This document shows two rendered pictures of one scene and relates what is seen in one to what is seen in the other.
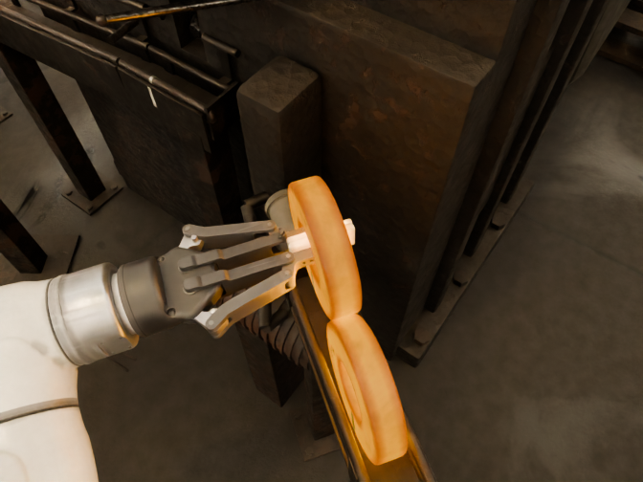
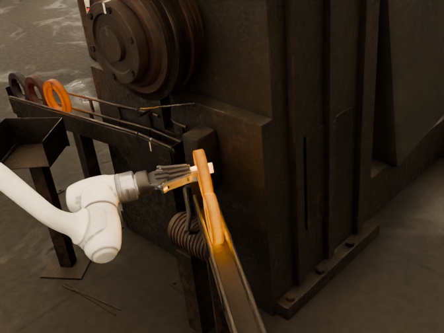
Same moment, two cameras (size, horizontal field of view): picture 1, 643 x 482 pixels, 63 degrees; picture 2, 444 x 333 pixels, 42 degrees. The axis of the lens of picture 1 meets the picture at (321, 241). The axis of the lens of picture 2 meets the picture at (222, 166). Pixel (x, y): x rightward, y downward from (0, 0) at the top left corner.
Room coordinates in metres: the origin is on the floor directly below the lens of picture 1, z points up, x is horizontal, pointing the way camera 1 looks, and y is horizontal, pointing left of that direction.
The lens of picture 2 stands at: (-1.16, -0.35, 1.74)
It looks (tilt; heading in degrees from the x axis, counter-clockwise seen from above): 32 degrees down; 11
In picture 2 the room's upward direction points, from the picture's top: 6 degrees counter-clockwise
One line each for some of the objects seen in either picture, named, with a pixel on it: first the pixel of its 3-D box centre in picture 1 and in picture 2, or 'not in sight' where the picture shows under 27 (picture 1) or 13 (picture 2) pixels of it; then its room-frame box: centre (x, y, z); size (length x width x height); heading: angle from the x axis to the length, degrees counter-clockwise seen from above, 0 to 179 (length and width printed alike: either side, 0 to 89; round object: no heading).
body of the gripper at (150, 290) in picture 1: (173, 288); (151, 181); (0.25, 0.15, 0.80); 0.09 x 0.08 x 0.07; 109
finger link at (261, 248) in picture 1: (235, 256); (172, 174); (0.28, 0.09, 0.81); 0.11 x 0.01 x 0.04; 111
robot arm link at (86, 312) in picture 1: (100, 311); (127, 186); (0.22, 0.22, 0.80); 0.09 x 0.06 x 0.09; 19
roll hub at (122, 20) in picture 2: not in sight; (115, 42); (0.62, 0.31, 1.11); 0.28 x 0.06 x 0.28; 54
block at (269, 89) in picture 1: (285, 142); (203, 160); (0.57, 0.06, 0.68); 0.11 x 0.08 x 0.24; 144
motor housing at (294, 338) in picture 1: (288, 351); (204, 279); (0.39, 0.07, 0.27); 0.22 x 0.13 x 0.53; 54
